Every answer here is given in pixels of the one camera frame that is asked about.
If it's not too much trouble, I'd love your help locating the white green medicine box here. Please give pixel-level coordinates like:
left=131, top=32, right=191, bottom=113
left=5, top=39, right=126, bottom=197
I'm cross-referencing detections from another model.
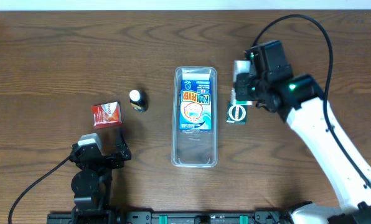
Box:
left=230, top=60, right=253, bottom=106

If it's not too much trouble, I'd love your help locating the dark green round-logo box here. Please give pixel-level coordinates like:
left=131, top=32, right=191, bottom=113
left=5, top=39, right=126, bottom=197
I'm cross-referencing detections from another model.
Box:
left=226, top=102, right=247, bottom=125

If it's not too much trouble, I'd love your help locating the blue Kool Fever box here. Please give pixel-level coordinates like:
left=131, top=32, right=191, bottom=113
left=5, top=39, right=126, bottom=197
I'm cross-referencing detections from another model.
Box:
left=179, top=80, right=212, bottom=131

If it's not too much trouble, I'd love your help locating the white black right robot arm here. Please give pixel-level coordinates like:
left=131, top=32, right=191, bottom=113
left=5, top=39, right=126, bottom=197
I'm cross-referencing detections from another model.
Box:
left=233, top=67, right=371, bottom=223

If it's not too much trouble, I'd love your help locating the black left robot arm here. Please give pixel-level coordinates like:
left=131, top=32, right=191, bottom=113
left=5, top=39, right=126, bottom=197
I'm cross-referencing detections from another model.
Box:
left=69, top=129, right=131, bottom=223

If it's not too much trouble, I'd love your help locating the clear plastic container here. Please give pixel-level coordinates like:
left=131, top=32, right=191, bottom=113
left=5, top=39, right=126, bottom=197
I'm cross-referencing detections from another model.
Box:
left=171, top=67, right=218, bottom=168

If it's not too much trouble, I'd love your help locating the red Panadol box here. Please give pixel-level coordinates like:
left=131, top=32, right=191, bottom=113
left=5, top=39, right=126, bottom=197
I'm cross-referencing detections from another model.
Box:
left=91, top=101, right=123, bottom=129

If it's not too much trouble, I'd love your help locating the dark Woods syrup bottle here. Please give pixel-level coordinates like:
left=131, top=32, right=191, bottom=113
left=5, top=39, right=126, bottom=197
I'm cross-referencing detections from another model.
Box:
left=129, top=90, right=148, bottom=112

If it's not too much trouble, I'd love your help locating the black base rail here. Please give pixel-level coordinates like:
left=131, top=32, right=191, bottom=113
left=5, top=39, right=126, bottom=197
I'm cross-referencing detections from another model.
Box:
left=46, top=211, right=293, bottom=224

